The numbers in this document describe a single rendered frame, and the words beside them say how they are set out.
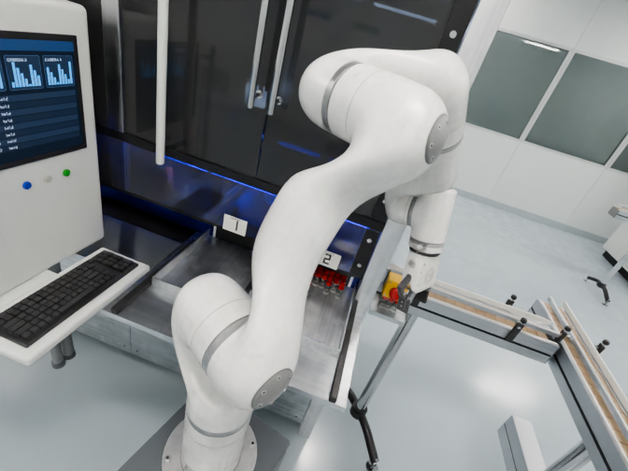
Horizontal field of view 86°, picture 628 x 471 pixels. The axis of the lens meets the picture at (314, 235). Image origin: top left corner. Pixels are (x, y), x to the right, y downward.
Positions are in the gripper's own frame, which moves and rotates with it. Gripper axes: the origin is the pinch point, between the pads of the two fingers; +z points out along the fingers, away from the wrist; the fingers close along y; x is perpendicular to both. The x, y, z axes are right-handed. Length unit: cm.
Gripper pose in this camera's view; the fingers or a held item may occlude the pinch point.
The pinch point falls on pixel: (412, 303)
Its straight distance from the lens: 96.3
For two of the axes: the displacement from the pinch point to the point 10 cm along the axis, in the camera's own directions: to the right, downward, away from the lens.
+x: -6.7, -3.1, 6.8
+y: 7.4, -1.4, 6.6
